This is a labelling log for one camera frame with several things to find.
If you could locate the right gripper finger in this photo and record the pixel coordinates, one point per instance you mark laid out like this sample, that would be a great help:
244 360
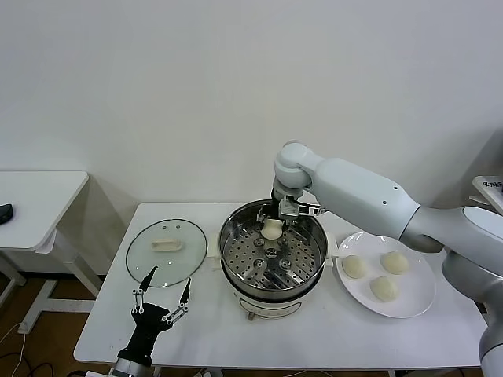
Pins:
288 223
262 215

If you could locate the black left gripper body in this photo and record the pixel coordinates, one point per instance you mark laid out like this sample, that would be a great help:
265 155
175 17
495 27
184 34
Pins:
149 322

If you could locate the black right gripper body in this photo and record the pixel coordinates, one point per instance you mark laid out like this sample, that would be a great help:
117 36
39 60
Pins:
275 198

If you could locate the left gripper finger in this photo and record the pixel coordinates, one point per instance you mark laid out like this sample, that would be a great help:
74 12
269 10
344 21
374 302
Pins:
148 280
186 292

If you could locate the white steamed baozi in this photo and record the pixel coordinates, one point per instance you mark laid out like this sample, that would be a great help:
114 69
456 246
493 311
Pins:
354 267
394 262
384 290
271 232

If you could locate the round glass pot lid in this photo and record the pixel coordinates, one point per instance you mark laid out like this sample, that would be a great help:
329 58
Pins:
184 255

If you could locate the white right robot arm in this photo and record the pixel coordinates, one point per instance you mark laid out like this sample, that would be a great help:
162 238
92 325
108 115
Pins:
361 196

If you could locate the stainless steel steamer pot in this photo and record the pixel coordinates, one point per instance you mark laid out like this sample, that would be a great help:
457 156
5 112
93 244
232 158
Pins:
298 271

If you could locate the white side table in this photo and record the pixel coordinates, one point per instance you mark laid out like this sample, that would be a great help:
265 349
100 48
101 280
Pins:
35 204

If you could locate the white oval plate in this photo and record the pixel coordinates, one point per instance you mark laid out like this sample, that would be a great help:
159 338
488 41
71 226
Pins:
412 290

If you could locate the small black device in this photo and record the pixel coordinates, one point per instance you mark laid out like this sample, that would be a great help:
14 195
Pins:
6 214

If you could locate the white labelled stand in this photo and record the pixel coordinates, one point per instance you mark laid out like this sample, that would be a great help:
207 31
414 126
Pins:
489 188

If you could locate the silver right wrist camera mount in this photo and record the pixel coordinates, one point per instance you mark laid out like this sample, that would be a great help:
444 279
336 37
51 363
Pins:
288 208

